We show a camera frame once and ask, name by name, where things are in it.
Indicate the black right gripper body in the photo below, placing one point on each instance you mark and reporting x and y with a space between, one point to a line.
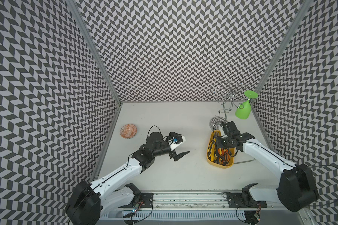
224 142

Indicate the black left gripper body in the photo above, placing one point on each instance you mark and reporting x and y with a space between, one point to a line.
172 153

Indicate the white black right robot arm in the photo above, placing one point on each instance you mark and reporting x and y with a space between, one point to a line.
296 188

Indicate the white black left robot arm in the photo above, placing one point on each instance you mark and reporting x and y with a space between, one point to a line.
91 200

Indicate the yellow plastic storage box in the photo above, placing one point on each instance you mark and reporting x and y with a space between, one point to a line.
215 163

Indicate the yellow black pliers in box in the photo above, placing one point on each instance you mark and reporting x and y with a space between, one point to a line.
212 150

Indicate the green plastic wine glass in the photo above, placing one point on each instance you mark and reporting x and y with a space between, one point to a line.
244 109

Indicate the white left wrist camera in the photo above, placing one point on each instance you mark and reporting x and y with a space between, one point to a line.
175 141

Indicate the orange handled pliers in box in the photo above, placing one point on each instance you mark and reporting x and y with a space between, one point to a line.
224 156

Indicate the chrome wire glass stand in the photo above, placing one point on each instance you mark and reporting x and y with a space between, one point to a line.
227 92

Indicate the aluminium front rail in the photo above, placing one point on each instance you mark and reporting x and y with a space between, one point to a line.
208 207

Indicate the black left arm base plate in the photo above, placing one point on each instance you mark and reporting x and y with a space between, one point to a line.
144 200

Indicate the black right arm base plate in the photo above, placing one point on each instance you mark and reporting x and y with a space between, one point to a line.
242 200

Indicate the aluminium corner post right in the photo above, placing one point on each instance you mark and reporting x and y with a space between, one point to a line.
304 8

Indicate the aluminium corner post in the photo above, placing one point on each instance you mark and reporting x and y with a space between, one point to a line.
72 6
304 8

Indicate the aluminium corner post left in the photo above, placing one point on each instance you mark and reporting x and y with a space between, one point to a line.
72 6

